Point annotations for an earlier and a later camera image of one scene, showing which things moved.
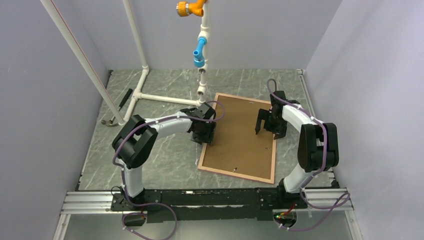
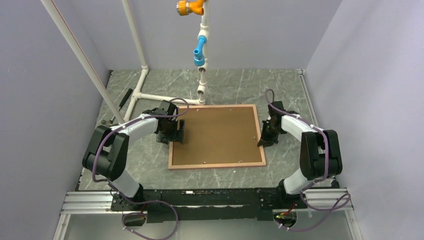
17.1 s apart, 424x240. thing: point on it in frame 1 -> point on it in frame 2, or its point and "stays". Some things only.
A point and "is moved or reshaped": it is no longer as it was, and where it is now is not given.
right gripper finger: x=264 y=114 -> x=268 y=137
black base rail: x=169 y=205 stays
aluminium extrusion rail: x=319 y=201 stays
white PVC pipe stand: x=120 y=119 stays
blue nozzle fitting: x=199 y=61 stays
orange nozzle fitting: x=184 y=8 stays
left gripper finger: x=206 y=132 -> x=180 y=133
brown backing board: x=237 y=148 is moved or reshaped
